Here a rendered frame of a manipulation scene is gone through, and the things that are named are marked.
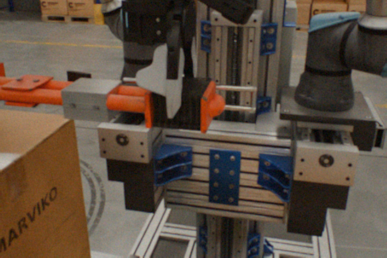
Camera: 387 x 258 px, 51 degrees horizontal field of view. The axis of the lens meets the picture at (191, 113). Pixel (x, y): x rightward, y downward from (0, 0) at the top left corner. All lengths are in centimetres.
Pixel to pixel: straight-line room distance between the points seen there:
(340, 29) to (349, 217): 165
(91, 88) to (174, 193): 69
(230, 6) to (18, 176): 46
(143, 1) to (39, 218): 48
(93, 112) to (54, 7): 841
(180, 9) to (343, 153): 59
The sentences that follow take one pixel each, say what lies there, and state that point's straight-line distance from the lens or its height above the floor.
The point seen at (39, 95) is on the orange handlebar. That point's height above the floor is 122.
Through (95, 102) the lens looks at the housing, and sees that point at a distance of 57.
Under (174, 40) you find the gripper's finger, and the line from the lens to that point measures 49.
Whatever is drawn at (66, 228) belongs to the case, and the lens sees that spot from 93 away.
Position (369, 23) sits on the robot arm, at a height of 127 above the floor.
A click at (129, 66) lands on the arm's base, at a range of 111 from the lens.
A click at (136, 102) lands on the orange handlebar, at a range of 55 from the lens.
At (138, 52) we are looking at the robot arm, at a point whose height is 116.
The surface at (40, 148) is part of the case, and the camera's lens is 79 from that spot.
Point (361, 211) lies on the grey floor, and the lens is 260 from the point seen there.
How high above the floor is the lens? 141
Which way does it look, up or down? 22 degrees down
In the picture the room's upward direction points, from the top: straight up
